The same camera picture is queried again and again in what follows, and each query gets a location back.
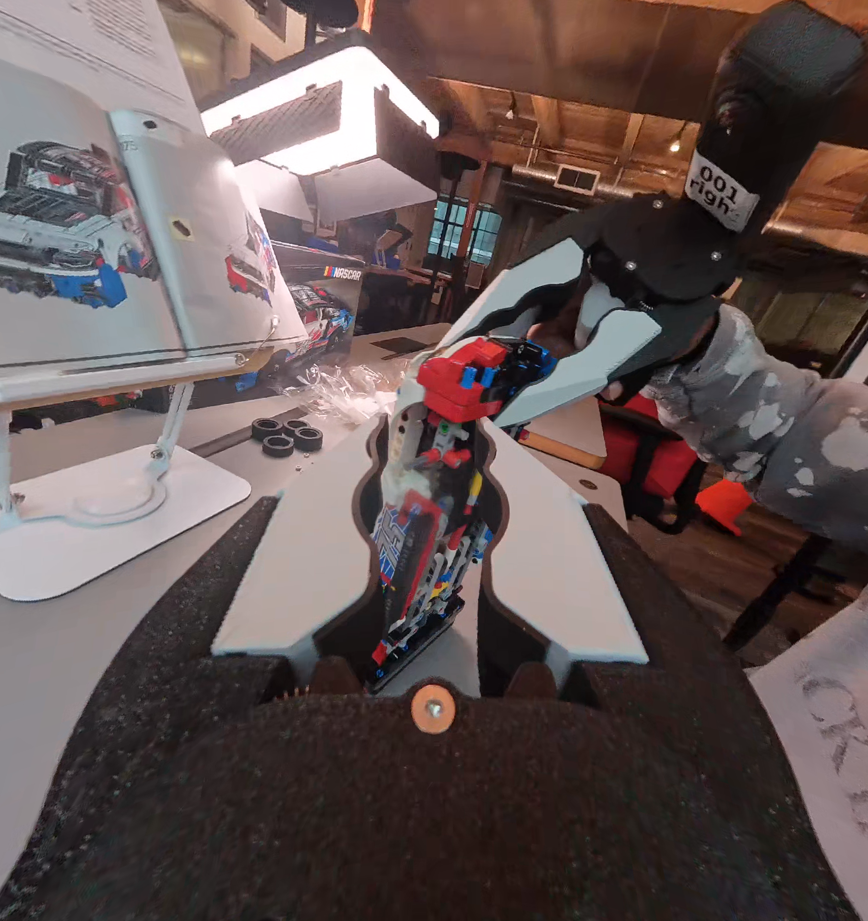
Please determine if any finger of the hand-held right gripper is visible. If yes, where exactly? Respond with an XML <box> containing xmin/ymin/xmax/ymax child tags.
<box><xmin>423</xmin><ymin>239</ymin><xmax>588</xmax><ymax>362</ymax></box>
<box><xmin>493</xmin><ymin>308</ymin><xmax>664</xmax><ymax>429</ymax></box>

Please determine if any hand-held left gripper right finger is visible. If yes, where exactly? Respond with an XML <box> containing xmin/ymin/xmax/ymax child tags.
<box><xmin>476</xmin><ymin>419</ymin><xmax>649</xmax><ymax>697</ymax></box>

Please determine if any white toy car front section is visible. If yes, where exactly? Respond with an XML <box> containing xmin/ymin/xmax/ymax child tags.
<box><xmin>368</xmin><ymin>334</ymin><xmax>559</xmax><ymax>697</ymax></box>

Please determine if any white printed instruction sheet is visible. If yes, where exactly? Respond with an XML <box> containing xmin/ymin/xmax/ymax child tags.
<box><xmin>0</xmin><ymin>0</ymin><xmax>206</xmax><ymax>139</ymax></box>

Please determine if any white paper with handwriting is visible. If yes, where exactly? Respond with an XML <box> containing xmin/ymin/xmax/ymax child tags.
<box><xmin>747</xmin><ymin>565</ymin><xmax>868</xmax><ymax>921</ymax></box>

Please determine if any person's right forearm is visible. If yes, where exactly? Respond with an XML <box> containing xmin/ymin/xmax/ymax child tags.
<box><xmin>639</xmin><ymin>306</ymin><xmax>868</xmax><ymax>556</ymax></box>

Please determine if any orange container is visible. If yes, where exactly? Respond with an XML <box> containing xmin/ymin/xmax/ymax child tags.
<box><xmin>695</xmin><ymin>481</ymin><xmax>756</xmax><ymax>538</ymax></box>

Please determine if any studio light panel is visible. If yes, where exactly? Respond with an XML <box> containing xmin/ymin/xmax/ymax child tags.
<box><xmin>200</xmin><ymin>45</ymin><xmax>442</xmax><ymax>225</ymax></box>

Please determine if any white book stand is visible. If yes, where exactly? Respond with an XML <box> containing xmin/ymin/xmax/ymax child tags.
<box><xmin>0</xmin><ymin>317</ymin><xmax>285</xmax><ymax>602</ymax></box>

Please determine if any toy car instruction booklet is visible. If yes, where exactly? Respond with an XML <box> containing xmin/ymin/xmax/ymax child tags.
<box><xmin>0</xmin><ymin>50</ymin><xmax>310</xmax><ymax>373</ymax></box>

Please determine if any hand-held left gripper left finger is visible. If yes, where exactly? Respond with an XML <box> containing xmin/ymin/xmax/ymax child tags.
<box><xmin>211</xmin><ymin>414</ymin><xmax>392</xmax><ymax>679</ymax></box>

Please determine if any dark framed window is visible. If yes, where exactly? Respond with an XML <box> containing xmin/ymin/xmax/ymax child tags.
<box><xmin>428</xmin><ymin>196</ymin><xmax>504</xmax><ymax>266</ymax></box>

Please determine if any red toy brick piece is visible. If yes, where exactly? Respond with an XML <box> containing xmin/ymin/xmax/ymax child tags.
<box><xmin>417</xmin><ymin>338</ymin><xmax>510</xmax><ymax>425</ymax></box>

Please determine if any clear plastic bag pile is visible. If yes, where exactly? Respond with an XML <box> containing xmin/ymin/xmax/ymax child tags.
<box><xmin>274</xmin><ymin>362</ymin><xmax>400</xmax><ymax>427</ymax></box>

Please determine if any black toy car set box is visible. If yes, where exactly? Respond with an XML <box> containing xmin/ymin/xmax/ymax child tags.
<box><xmin>166</xmin><ymin>241</ymin><xmax>366</xmax><ymax>413</ymax></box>

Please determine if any person's right hand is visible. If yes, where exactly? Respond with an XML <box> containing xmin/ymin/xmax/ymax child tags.
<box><xmin>526</xmin><ymin>286</ymin><xmax>586</xmax><ymax>362</ymax></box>

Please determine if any grey desk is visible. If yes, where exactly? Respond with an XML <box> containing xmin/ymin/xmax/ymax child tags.
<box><xmin>0</xmin><ymin>320</ymin><xmax>629</xmax><ymax>900</ymax></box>

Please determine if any red object with black straps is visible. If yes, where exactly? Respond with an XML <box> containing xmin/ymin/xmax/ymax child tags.
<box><xmin>598</xmin><ymin>394</ymin><xmax>702</xmax><ymax>533</ymax></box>

